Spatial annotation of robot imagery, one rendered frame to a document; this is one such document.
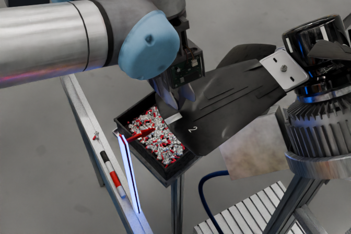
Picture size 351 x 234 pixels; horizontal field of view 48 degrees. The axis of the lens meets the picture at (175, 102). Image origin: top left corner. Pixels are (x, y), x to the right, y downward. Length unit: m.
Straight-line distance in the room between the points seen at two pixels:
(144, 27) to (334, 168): 0.50
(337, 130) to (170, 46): 0.46
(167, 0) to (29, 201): 1.59
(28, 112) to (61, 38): 1.92
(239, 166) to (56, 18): 0.64
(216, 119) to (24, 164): 1.53
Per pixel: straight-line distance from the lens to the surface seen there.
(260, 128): 0.90
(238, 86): 0.78
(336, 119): 0.81
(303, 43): 0.82
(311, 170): 0.83
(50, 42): 0.40
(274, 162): 0.92
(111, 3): 0.44
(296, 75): 0.82
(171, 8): 0.60
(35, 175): 2.10
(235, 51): 1.11
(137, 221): 1.00
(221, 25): 2.63
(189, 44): 0.66
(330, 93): 0.83
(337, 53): 0.56
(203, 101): 0.76
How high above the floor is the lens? 1.79
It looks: 54 degrees down
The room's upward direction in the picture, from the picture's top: straight up
